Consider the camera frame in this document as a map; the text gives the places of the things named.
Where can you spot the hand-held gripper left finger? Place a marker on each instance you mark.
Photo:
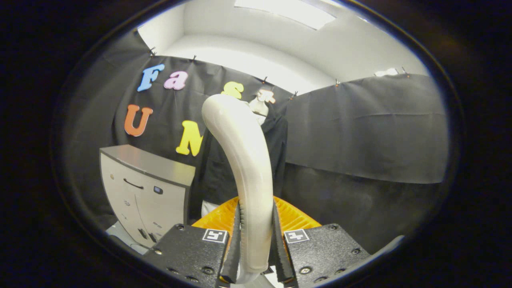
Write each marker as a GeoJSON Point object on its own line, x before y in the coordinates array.
{"type": "Point", "coordinates": [192, 252]}

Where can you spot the black backdrop cloth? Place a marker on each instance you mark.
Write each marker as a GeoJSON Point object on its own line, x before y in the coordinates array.
{"type": "Point", "coordinates": [360, 140]}

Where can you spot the white clothes hanger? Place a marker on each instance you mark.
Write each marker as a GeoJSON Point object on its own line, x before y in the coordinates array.
{"type": "Point", "coordinates": [258, 107]}

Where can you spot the white undershirt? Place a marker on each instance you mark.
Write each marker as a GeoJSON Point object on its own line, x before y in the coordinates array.
{"type": "Point", "coordinates": [208, 208]}

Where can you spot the black jacket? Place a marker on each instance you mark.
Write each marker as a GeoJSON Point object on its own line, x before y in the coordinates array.
{"type": "Point", "coordinates": [218, 176]}

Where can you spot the grey cabinet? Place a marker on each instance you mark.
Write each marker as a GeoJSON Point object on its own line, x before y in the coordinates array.
{"type": "Point", "coordinates": [132, 192]}

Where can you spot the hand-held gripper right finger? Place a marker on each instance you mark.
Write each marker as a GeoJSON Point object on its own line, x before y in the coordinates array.
{"type": "Point", "coordinates": [324, 252]}

